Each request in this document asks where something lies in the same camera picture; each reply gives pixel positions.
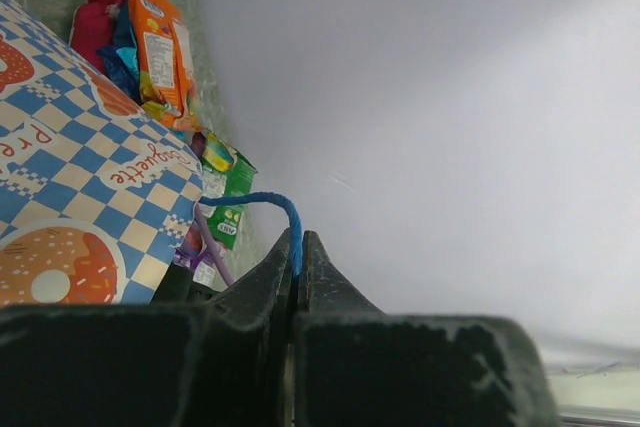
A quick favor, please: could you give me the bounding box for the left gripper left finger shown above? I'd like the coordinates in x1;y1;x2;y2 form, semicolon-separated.
1;234;292;426

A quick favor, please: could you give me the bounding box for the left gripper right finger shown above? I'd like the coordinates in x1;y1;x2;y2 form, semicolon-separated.
294;231;558;426

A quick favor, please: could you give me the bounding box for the green snack bag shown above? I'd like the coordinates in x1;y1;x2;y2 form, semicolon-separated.
200;132;257;250

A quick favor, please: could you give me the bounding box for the blue checkered paper bag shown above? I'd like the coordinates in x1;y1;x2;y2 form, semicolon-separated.
1;0;226;307

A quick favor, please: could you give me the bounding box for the purple Fox's berries bag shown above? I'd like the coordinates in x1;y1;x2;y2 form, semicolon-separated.
173;131;206;159

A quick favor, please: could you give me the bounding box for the orange Fox's fruits candy bag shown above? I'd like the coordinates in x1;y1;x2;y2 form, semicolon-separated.
128;0;203;132

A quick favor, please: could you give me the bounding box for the blue snack bag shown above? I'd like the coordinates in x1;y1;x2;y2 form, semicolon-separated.
97;0;142;105

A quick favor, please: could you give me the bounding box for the pink snack bag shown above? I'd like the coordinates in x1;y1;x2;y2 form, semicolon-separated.
69;0;125;74

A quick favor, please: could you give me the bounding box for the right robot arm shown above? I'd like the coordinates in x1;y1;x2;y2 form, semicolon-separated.
151;263;219;303

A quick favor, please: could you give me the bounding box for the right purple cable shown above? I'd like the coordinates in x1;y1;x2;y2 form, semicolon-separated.
193;204;235;288

